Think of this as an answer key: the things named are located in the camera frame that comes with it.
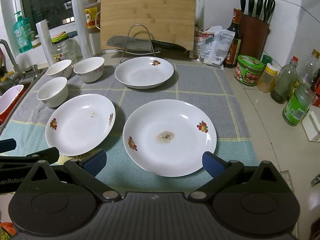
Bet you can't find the clear bottle yellow cap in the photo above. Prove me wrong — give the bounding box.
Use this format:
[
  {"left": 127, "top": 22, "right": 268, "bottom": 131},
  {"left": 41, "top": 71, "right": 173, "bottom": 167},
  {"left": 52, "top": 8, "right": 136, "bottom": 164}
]
[{"left": 298, "top": 49, "right": 319, "bottom": 87}]

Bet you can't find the cleaver knife black handle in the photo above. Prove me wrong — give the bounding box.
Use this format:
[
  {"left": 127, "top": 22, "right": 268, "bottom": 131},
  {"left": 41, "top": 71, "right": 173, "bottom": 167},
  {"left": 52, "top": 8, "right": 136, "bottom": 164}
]
[{"left": 106, "top": 36, "right": 186, "bottom": 52}]

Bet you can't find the tall cling film roll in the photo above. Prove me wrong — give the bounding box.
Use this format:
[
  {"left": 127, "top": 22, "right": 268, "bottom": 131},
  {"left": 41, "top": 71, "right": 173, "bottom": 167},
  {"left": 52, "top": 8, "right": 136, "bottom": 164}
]
[{"left": 71, "top": 0, "right": 93, "bottom": 59}]

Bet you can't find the white floral bowl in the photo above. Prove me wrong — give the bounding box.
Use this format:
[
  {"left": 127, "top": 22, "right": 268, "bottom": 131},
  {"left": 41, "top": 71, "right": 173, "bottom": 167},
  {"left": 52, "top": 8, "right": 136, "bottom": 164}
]
[
  {"left": 46, "top": 59, "right": 72, "bottom": 78},
  {"left": 73, "top": 57, "right": 105, "bottom": 83}
]

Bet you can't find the green label plastic bottle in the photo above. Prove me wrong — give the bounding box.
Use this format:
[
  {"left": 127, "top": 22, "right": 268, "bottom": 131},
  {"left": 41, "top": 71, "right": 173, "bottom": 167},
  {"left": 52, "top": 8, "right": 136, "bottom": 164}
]
[{"left": 282, "top": 83, "right": 315, "bottom": 126}]

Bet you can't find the red and white basin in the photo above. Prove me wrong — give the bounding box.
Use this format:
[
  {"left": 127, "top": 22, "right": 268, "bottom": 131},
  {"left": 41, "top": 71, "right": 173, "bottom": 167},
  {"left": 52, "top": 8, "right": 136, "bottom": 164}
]
[{"left": 0, "top": 85, "right": 25, "bottom": 124}]

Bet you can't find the short white paper roll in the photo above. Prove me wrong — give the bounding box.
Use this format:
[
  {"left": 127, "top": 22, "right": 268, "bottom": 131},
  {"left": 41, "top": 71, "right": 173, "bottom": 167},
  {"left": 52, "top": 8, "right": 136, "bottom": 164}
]
[{"left": 36, "top": 20, "right": 55, "bottom": 66}]

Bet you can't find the green dish soap bottle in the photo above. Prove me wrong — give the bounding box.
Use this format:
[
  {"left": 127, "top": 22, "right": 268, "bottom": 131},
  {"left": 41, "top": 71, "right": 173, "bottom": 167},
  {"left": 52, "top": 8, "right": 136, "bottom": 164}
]
[{"left": 14, "top": 11, "right": 33, "bottom": 53}]

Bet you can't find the cooking oil jug yellow cap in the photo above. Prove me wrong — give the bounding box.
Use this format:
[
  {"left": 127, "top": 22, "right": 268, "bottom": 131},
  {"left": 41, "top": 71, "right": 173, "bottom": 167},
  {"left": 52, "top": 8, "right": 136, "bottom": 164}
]
[{"left": 84, "top": 0, "right": 101, "bottom": 33}]

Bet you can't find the green cap small jar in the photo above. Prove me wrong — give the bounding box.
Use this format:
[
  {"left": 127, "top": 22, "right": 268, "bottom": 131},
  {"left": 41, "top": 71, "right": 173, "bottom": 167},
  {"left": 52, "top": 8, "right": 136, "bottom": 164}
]
[{"left": 261, "top": 54, "right": 273, "bottom": 66}]

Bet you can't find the white plate with food stain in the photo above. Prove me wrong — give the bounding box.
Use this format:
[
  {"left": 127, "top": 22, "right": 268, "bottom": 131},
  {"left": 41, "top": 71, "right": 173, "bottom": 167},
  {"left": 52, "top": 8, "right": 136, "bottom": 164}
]
[{"left": 123, "top": 99, "right": 217, "bottom": 177}]

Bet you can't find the wire knife rack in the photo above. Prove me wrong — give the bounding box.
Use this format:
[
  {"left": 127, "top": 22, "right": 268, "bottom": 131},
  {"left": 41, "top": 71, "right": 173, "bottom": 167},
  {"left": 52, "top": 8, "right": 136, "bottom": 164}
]
[{"left": 119, "top": 23, "right": 156, "bottom": 63}]

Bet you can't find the dark soy sauce bottle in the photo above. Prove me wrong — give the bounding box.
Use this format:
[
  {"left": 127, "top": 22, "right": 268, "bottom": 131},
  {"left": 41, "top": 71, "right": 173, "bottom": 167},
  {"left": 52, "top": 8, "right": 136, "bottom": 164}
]
[{"left": 224, "top": 8, "right": 242, "bottom": 68}]

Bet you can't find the glass jar green lid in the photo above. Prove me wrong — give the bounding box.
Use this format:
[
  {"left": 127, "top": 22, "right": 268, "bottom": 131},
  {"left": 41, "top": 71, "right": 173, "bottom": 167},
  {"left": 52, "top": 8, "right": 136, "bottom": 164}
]
[{"left": 51, "top": 31, "right": 77, "bottom": 64}]

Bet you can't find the steel sink faucet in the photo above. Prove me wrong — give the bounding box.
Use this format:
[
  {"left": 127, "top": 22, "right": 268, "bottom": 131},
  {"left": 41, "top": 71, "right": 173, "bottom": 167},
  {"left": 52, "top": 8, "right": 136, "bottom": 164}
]
[{"left": 0, "top": 39, "right": 38, "bottom": 81}]

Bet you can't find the red printed food bag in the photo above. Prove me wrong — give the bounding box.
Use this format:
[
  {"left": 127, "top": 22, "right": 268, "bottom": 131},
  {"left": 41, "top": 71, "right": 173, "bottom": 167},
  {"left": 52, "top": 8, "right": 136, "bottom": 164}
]
[{"left": 193, "top": 25, "right": 222, "bottom": 56}]

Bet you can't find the yellow lid spice jar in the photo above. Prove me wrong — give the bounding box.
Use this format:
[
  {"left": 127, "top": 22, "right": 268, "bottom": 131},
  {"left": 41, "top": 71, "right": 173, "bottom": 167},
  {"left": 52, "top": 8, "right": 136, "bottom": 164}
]
[{"left": 257, "top": 63, "right": 279, "bottom": 93}]

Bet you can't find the red cap dark oil bottle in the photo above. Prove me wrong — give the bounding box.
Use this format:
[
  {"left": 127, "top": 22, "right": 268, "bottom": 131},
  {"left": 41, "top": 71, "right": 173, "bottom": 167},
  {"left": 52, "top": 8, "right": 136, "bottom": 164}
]
[{"left": 271, "top": 56, "right": 298, "bottom": 104}]

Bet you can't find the brown knife block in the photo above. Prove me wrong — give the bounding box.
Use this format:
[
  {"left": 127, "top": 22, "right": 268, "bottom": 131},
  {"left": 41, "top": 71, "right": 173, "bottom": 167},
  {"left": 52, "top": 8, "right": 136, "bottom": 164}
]
[{"left": 239, "top": 0, "right": 276, "bottom": 59}]

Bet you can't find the white plate fruit print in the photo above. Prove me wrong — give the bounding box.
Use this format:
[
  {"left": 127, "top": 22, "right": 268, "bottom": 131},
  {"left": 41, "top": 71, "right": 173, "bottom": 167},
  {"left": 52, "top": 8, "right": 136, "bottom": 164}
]
[
  {"left": 45, "top": 94, "right": 116, "bottom": 157},
  {"left": 114, "top": 56, "right": 174, "bottom": 89}
]

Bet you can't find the bamboo cutting board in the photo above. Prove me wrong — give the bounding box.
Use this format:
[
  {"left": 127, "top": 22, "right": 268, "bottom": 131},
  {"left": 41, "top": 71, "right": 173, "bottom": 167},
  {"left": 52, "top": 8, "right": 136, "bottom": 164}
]
[{"left": 100, "top": 0, "right": 196, "bottom": 50}]

